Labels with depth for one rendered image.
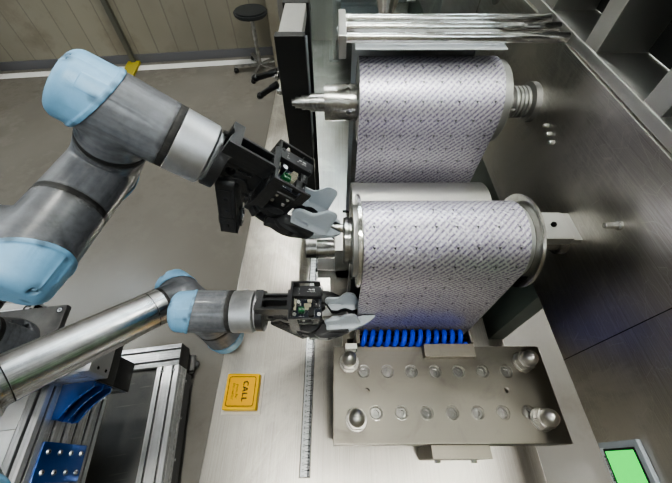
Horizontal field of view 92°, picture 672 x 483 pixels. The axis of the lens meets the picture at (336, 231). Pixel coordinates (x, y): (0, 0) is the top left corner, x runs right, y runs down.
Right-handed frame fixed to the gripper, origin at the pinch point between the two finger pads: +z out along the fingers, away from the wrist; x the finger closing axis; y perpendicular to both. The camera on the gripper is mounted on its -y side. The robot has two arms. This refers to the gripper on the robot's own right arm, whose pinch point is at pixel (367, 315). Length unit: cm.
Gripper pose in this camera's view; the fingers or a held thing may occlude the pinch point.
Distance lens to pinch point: 62.9
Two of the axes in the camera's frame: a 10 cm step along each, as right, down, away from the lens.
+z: 10.0, 0.0, 0.0
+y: 0.0, -5.9, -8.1
